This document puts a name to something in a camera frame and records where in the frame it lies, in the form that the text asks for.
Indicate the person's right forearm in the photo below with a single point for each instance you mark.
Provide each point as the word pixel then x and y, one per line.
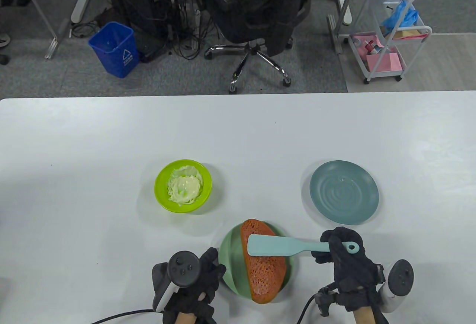
pixel 364 317

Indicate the pink paper box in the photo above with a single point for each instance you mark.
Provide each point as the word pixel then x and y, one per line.
pixel 385 63

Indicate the light blue dessert spatula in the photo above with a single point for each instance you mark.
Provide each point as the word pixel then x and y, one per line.
pixel 271 246

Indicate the brown porous bread slice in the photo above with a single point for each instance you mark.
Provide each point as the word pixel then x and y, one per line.
pixel 264 275

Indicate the white power strip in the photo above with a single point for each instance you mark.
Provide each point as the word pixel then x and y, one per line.
pixel 344 0

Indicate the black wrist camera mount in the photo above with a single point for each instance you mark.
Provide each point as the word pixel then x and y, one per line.
pixel 326 300

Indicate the teal blue plate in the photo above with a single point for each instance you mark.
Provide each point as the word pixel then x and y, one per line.
pixel 346 190

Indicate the white rolling cart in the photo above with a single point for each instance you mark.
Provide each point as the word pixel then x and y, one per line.
pixel 424 34

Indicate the small red white bottle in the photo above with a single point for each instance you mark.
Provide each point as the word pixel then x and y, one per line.
pixel 372 47

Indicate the blue plastic bag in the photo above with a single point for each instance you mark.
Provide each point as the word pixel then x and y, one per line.
pixel 401 17

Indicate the blue trash bin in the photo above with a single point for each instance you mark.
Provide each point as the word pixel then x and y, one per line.
pixel 113 47

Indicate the creamy white salad dressing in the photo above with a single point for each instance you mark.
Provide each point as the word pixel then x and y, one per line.
pixel 184 186

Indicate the green plate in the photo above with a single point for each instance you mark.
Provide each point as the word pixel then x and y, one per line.
pixel 230 260

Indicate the person's left forearm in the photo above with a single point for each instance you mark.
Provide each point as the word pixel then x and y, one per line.
pixel 186 318

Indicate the person's left hand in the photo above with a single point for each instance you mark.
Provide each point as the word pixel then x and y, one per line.
pixel 210 275

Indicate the black office chair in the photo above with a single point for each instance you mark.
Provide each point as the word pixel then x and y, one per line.
pixel 256 7

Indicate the person's right hand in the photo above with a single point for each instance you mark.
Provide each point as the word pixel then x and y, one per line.
pixel 349 268

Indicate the lime green bowl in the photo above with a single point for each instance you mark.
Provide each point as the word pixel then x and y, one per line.
pixel 161 193

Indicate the black and white handheld controller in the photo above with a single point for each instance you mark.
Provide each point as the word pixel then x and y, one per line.
pixel 399 277
pixel 178 270

